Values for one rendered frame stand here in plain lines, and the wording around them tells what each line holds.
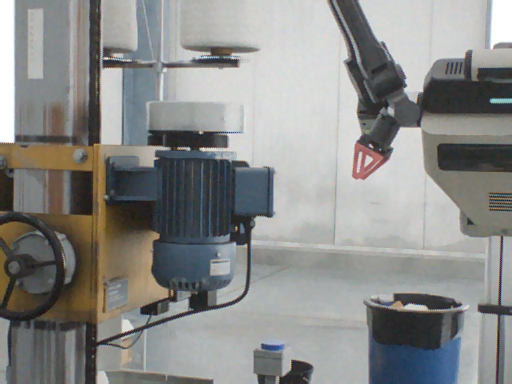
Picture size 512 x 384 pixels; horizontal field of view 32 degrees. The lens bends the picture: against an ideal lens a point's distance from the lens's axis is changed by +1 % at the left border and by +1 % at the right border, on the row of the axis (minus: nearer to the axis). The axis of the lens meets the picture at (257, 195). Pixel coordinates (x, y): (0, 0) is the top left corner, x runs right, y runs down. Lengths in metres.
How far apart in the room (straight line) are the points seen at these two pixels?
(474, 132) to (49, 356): 1.11
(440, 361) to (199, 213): 2.65
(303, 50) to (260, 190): 8.69
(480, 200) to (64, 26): 1.16
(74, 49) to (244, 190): 0.38
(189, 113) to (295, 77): 8.72
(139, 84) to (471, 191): 8.58
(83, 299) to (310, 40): 8.78
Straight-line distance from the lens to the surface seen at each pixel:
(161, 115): 1.55
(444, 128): 2.18
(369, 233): 10.04
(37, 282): 1.57
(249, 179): 1.58
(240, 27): 1.70
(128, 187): 1.61
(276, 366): 2.23
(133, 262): 1.70
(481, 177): 2.24
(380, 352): 4.11
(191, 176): 1.55
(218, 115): 1.54
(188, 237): 1.56
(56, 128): 1.60
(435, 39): 9.97
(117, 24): 1.82
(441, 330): 4.04
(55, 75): 1.60
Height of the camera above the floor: 1.34
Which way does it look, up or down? 3 degrees down
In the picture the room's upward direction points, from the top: 1 degrees clockwise
